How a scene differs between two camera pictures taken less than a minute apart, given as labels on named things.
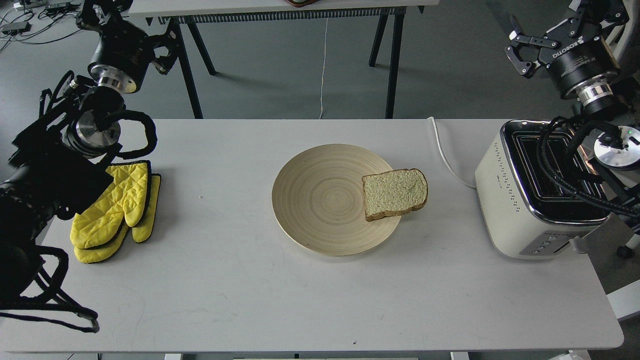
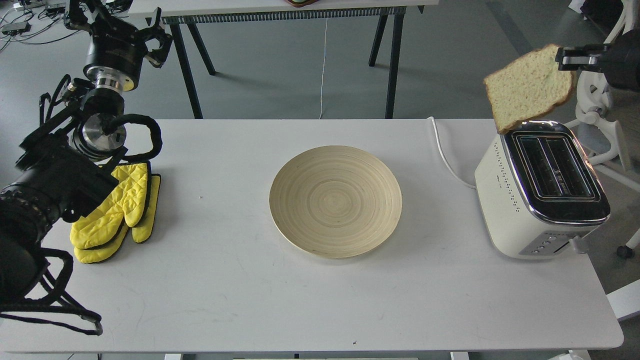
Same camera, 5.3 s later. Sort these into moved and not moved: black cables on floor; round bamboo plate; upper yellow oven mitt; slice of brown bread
Moved: slice of brown bread
Not moved: upper yellow oven mitt; round bamboo plate; black cables on floor
